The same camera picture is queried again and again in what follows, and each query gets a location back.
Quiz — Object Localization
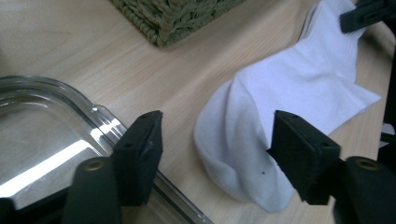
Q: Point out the clear plastic lid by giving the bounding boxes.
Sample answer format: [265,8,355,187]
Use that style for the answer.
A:
[0,75,216,224]

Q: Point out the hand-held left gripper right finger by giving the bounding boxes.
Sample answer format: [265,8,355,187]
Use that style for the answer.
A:
[266,110,342,206]

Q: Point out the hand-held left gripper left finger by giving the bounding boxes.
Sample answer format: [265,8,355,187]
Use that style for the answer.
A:
[111,110,164,207]

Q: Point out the white sock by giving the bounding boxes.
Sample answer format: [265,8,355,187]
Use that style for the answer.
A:
[232,0,383,147]
[193,77,297,215]

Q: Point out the green woven basket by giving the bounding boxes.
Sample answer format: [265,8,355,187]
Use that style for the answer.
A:
[108,0,247,49]

